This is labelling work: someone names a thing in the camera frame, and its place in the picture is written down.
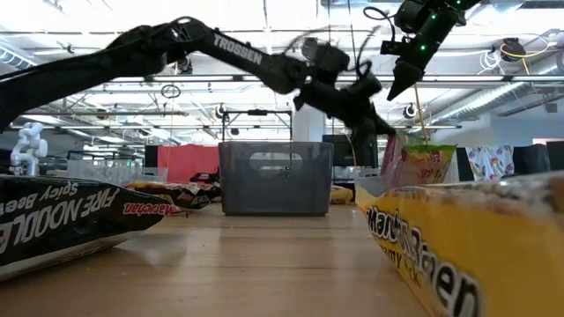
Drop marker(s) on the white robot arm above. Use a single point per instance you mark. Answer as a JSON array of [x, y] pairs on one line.
[[28, 147]]

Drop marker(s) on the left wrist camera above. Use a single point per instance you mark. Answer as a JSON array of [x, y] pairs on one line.
[[324, 55]]

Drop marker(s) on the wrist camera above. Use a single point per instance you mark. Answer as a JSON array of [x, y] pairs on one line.
[[324, 55], [414, 17]]

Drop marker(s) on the yellow creamy chicken ramen pack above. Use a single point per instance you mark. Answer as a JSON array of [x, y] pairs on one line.
[[506, 255]]

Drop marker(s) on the black background cabinet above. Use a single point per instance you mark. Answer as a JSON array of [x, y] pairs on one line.
[[150, 156]]

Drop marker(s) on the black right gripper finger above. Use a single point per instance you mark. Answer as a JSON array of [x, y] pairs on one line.
[[407, 79], [396, 47]]

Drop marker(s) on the clear plastic bin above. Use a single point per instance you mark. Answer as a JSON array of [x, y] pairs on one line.
[[110, 174], [368, 185]]

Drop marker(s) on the black fire noodle pack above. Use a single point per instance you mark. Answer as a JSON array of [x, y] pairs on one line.
[[66, 220]]

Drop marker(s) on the silver ceiling duct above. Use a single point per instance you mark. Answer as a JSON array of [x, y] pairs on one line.
[[506, 92]]

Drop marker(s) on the long ceiling light bar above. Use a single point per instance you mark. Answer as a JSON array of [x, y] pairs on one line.
[[198, 78]]

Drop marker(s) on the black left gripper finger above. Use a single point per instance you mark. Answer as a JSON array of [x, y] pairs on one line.
[[374, 118], [363, 132]]

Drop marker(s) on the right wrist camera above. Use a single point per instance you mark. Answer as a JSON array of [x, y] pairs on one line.
[[414, 17]]

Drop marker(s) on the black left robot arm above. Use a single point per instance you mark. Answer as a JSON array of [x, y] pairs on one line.
[[88, 61]]

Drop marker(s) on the packets inside bin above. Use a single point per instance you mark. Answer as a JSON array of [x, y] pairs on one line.
[[185, 196]]

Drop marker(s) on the grey translucent plastic bin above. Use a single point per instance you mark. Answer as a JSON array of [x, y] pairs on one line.
[[238, 189]]

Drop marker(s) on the floral patterned cloth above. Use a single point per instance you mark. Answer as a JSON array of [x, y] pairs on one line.
[[489, 163]]

